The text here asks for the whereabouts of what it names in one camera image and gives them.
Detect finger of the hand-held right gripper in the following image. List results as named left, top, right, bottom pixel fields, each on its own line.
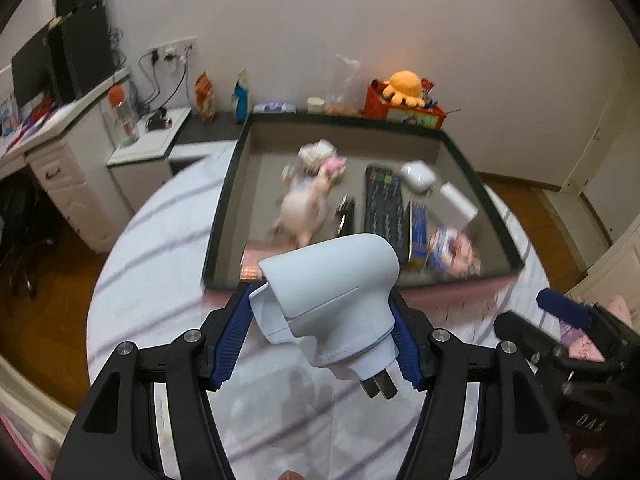
left=494, top=310, right=560, bottom=365
left=536, top=287, right=598, bottom=332

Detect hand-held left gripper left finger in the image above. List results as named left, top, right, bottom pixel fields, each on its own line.
left=52, top=282, right=255, bottom=480

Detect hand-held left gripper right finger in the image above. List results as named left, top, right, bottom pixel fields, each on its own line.
left=389, top=287, right=576, bottom=480

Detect rose gold case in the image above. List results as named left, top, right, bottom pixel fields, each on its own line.
left=239, top=242, right=301, bottom=282

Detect white plug adapter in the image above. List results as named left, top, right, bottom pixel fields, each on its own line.
left=248, top=232, right=401, bottom=400

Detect pink purple block figure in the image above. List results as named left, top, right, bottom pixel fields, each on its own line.
left=426, top=226, right=483, bottom=277

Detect blue packet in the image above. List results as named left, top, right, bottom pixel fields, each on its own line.
left=407, top=199, right=430, bottom=266

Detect small black object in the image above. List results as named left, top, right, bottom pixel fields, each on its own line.
left=336, top=194, right=357, bottom=237

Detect white rectangular box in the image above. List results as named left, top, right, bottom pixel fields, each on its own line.
left=439, top=181, right=480, bottom=226

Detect black remote control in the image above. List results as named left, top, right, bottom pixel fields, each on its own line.
left=362, top=162, right=405, bottom=253

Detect pink pig toy figure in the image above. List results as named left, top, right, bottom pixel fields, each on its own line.
left=270, top=160, right=335, bottom=250

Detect white earbud case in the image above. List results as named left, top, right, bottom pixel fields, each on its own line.
left=399, top=160, right=440, bottom=194

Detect pink box with black rim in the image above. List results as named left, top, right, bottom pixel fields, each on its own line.
left=201, top=111, right=525, bottom=316

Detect white pink block figure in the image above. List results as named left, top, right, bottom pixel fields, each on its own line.
left=297, top=140, right=347, bottom=177

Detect pink printed blanket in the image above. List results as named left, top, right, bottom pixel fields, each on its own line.
left=560, top=294, right=633, bottom=361

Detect white door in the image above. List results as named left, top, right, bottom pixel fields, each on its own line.
left=560, top=95, right=640, bottom=201

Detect white nightstand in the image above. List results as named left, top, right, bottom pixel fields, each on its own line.
left=106, top=106, right=193, bottom=216

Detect black top low cabinet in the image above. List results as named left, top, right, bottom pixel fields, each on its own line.
left=167, top=105, right=253, bottom=166

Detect black office chair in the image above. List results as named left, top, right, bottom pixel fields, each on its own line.
left=0, top=180, right=56, bottom=301

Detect white desk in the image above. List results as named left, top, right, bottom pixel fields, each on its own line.
left=0, top=67, right=132, bottom=255

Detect red crate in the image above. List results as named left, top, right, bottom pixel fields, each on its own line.
left=363, top=79, right=447, bottom=132

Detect small black device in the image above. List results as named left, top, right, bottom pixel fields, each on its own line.
left=146, top=109, right=174, bottom=131

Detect blue white bag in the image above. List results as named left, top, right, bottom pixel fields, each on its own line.
left=231, top=69, right=251, bottom=123

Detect orange snack bag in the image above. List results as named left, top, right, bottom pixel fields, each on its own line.
left=194, top=71, right=217, bottom=123

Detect clear bottle with orange cap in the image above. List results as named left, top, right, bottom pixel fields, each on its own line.
left=107, top=85, right=140, bottom=148

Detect orange octopus plush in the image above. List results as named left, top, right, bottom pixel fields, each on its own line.
left=382, top=70, right=427, bottom=107

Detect clear plastic bag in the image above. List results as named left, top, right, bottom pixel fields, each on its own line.
left=322, top=54, right=368, bottom=117

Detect blue white carton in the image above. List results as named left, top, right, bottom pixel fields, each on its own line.
left=0, top=96, right=16, bottom=137

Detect large black speaker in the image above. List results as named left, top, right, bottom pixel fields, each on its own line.
left=47, top=5, right=117, bottom=103

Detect black monitor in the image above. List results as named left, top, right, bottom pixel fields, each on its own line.
left=11, top=30, right=56, bottom=111

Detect white bed frame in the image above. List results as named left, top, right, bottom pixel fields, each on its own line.
left=0, top=350, right=76, bottom=480

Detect black cables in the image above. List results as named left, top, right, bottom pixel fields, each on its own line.
left=137, top=52, right=191, bottom=116

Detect white wall outlet strip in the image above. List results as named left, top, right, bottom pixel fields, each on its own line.
left=147, top=36, right=198, bottom=63

